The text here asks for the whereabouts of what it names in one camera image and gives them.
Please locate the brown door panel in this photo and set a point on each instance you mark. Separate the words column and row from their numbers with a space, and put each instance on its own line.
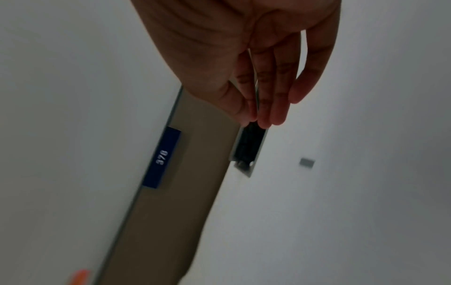
column 176, row 194

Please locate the black door latch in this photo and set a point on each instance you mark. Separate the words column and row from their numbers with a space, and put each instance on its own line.
column 249, row 144

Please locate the orange object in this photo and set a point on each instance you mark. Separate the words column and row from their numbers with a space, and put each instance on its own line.
column 78, row 277

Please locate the small gray wall plate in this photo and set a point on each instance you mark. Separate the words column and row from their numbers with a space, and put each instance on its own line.
column 306, row 162

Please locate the person's right hand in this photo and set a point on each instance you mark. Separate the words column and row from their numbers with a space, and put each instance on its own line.
column 211, row 41

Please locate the blue number plate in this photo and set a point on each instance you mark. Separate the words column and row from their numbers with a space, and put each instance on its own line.
column 162, row 158

